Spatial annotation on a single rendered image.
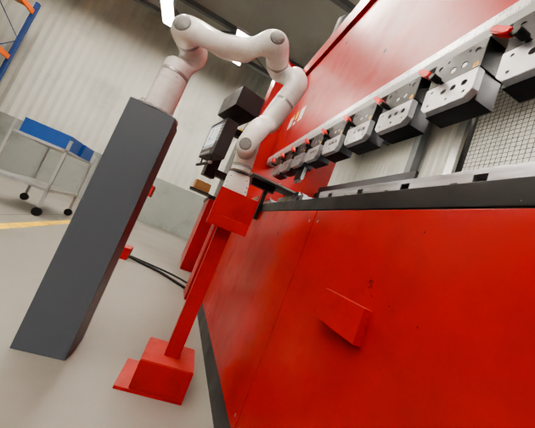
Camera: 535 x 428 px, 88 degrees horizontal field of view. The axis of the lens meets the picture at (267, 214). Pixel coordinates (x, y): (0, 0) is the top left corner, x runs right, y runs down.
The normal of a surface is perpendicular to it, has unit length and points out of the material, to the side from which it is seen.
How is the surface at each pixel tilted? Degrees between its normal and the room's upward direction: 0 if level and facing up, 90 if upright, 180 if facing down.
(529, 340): 90
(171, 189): 90
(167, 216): 90
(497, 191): 90
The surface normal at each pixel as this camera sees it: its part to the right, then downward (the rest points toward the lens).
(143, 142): 0.28, 0.00
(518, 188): -0.88, -0.39
